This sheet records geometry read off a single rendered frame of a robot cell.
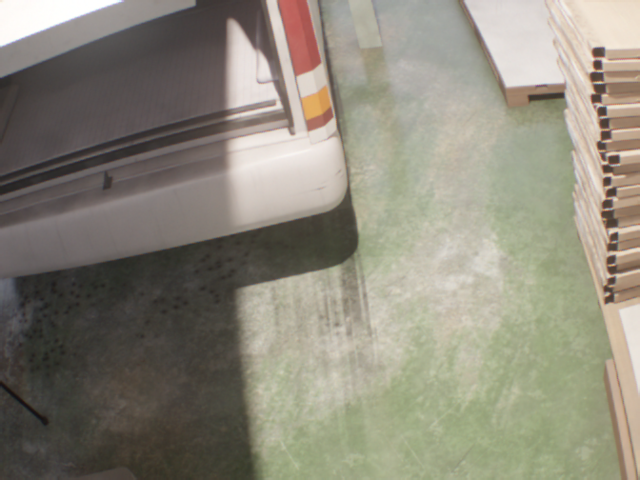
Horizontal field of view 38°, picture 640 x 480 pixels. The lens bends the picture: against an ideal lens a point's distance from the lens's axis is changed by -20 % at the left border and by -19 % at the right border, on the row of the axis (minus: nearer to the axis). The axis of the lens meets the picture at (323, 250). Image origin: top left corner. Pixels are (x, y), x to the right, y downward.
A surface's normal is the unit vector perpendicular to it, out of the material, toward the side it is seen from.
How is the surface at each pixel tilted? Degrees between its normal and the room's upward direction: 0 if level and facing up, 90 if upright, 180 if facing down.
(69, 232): 86
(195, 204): 87
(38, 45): 106
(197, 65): 0
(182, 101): 0
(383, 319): 0
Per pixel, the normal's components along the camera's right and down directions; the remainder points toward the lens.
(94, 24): 0.18, 0.83
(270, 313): -0.18, -0.73
